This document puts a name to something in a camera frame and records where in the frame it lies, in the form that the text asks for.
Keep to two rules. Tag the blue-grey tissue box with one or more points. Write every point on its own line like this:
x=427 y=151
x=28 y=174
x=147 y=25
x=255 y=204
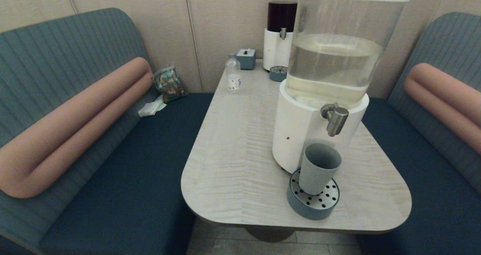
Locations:
x=246 y=59

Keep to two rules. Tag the clear plastic bottle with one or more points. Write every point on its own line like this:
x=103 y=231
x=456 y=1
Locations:
x=233 y=76

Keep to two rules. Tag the large blue perforated drip tray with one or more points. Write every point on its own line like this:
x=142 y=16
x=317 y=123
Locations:
x=304 y=210

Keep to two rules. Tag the grey plastic cup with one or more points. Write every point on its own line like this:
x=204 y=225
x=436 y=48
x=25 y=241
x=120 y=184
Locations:
x=317 y=172

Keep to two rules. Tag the dark drink dispenser white base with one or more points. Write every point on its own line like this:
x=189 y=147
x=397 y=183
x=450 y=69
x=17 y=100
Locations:
x=274 y=48

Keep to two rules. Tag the teal upholstered bench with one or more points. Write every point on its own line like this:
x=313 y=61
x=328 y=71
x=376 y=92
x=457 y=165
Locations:
x=131 y=191
x=432 y=210

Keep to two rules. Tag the crumpled white tissue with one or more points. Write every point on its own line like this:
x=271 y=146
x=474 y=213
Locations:
x=151 y=107

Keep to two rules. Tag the printed snack bag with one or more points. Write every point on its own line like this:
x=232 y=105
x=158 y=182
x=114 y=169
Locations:
x=169 y=84

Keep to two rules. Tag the pink bolster cushion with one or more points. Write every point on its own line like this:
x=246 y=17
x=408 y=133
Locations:
x=447 y=93
x=75 y=127

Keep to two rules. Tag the small blue perforated drip tray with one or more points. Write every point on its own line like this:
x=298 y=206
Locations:
x=278 y=74

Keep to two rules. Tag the clear water dispenser white base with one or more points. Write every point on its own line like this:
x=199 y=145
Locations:
x=297 y=131

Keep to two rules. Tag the small metal dispenser tap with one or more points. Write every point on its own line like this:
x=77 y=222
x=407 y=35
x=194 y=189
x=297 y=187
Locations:
x=283 y=32

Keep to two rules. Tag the large metal dispenser tap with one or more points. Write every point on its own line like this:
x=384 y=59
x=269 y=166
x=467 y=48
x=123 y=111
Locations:
x=335 y=119

